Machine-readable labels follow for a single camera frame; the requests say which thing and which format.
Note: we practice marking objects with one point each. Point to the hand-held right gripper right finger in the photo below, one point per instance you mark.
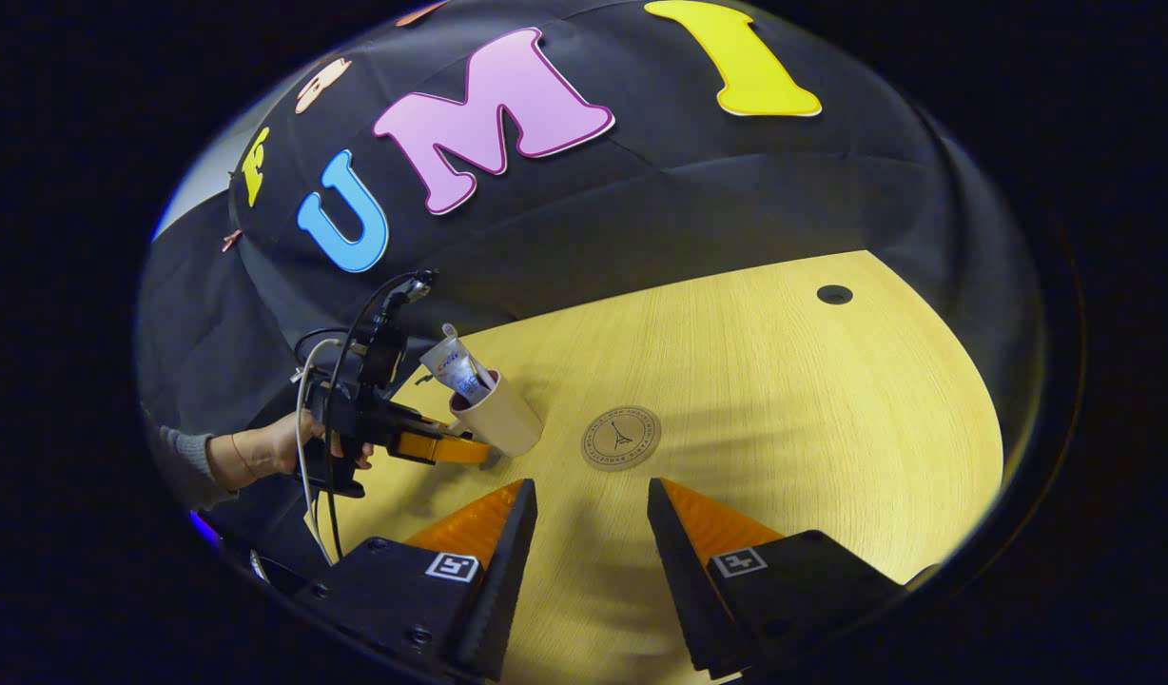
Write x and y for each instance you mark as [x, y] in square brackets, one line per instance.
[684, 599]

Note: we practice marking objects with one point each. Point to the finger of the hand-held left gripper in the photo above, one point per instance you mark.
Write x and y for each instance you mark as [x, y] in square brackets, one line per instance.
[418, 423]
[441, 451]

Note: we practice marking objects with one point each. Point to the wooden desktop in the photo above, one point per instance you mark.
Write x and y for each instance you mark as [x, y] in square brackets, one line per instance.
[784, 428]

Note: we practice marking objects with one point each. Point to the copper backdrop clip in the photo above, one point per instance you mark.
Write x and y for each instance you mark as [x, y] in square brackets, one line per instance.
[230, 240]

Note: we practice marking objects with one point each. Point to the round cork coaster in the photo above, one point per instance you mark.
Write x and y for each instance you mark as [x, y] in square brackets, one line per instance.
[622, 439]

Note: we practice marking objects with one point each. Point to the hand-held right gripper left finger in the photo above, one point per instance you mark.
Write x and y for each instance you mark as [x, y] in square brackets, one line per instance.
[498, 609]

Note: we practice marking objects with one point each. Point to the black backdrop cloth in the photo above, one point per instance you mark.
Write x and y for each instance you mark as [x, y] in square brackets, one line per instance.
[689, 190]

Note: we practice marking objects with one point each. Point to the white toothpaste tube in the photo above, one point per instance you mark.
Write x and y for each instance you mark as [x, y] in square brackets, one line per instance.
[448, 366]

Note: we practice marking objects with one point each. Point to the pink toothbrush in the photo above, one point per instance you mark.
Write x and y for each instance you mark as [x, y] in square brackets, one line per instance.
[451, 335]

